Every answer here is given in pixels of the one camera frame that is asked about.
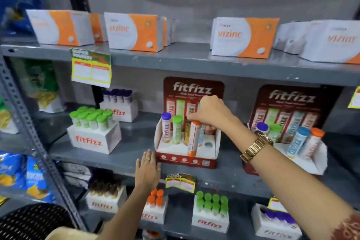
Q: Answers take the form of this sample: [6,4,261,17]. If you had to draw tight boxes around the person's left hand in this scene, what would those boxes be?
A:
[135,149,162,193]

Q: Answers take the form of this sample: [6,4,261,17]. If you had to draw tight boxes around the person's right hand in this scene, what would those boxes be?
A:
[187,95,243,135]

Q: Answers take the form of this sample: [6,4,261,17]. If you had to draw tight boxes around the orange cap white tablet tube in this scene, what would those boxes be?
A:
[298,127,326,159]
[187,121,203,158]

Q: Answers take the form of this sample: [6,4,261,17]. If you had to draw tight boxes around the person's right forearm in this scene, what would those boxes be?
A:
[226,120,355,240]

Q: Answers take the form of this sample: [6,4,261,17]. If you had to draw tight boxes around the person's left forearm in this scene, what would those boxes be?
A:
[97,187,150,240]

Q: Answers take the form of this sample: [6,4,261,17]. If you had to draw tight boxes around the brown yellow tablet tube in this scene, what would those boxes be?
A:
[183,119,192,146]

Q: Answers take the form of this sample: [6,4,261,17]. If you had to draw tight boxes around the blue print tablet tube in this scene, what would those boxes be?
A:
[198,124,206,147]

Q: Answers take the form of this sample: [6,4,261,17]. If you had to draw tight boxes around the green cap tablet tube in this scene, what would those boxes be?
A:
[268,123,283,143]
[172,115,184,145]

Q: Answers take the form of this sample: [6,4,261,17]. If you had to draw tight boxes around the purple cap white tablet tube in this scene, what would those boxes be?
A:
[256,122,270,136]
[161,112,172,144]

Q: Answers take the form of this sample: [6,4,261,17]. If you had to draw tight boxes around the red white tube display box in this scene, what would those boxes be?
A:
[243,84,344,177]
[154,76,225,170]

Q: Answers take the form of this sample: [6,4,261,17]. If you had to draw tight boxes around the yellow green shelf price tag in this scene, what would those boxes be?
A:
[70,48,112,89]
[267,197,288,214]
[165,173,197,194]
[348,86,360,109]

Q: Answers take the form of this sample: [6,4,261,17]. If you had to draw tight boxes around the group of orange cap tubes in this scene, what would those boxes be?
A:
[146,188,165,208]

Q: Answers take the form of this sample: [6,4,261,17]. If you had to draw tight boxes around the group of brown cap tubes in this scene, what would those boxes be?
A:
[89,179,122,197]

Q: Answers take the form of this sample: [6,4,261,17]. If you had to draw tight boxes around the grey metal shelf rack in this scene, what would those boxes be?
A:
[0,0,360,240]

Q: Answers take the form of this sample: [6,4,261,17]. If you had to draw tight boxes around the white red print tube box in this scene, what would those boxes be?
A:
[251,203,303,240]
[67,120,122,155]
[191,195,230,234]
[99,99,139,123]
[141,196,169,225]
[85,185,128,214]

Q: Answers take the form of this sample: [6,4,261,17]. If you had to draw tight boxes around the stack of white packets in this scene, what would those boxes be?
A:
[61,162,92,190]

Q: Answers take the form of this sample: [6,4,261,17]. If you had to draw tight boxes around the group of green cap tubes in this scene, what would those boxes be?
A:
[196,191,229,218]
[69,106,114,132]

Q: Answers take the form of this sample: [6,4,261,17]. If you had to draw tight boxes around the gold wristwatch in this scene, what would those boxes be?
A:
[240,131,274,164]

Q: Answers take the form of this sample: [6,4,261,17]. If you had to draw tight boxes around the group of purple cap tubes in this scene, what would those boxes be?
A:
[264,208,296,225]
[103,88,133,104]

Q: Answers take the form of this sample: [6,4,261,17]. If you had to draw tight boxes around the orange white tablet carton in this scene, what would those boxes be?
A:
[299,19,360,65]
[273,21,310,55]
[104,12,164,53]
[162,17,176,47]
[88,13,108,43]
[210,17,280,59]
[25,9,95,47]

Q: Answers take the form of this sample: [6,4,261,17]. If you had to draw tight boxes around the beige cloth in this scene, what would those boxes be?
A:
[44,226,99,240]

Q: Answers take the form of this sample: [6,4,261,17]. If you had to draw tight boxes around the blue yellow chip bag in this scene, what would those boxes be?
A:
[25,155,56,204]
[0,151,27,190]

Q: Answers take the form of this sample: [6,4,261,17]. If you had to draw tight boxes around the blue cap tablet tube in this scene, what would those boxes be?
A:
[286,126,311,159]

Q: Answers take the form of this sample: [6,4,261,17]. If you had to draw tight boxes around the black mesh shopping basket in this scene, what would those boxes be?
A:
[0,203,75,240]

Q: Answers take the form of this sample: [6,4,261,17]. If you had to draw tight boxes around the green white snack bag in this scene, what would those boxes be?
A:
[0,96,19,134]
[24,59,67,114]

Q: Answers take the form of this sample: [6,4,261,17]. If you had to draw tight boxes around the brown patterned sleeve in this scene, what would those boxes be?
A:
[331,211,360,240]

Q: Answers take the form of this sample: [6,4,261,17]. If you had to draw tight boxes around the blue snack bag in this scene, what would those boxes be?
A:
[0,0,47,37]

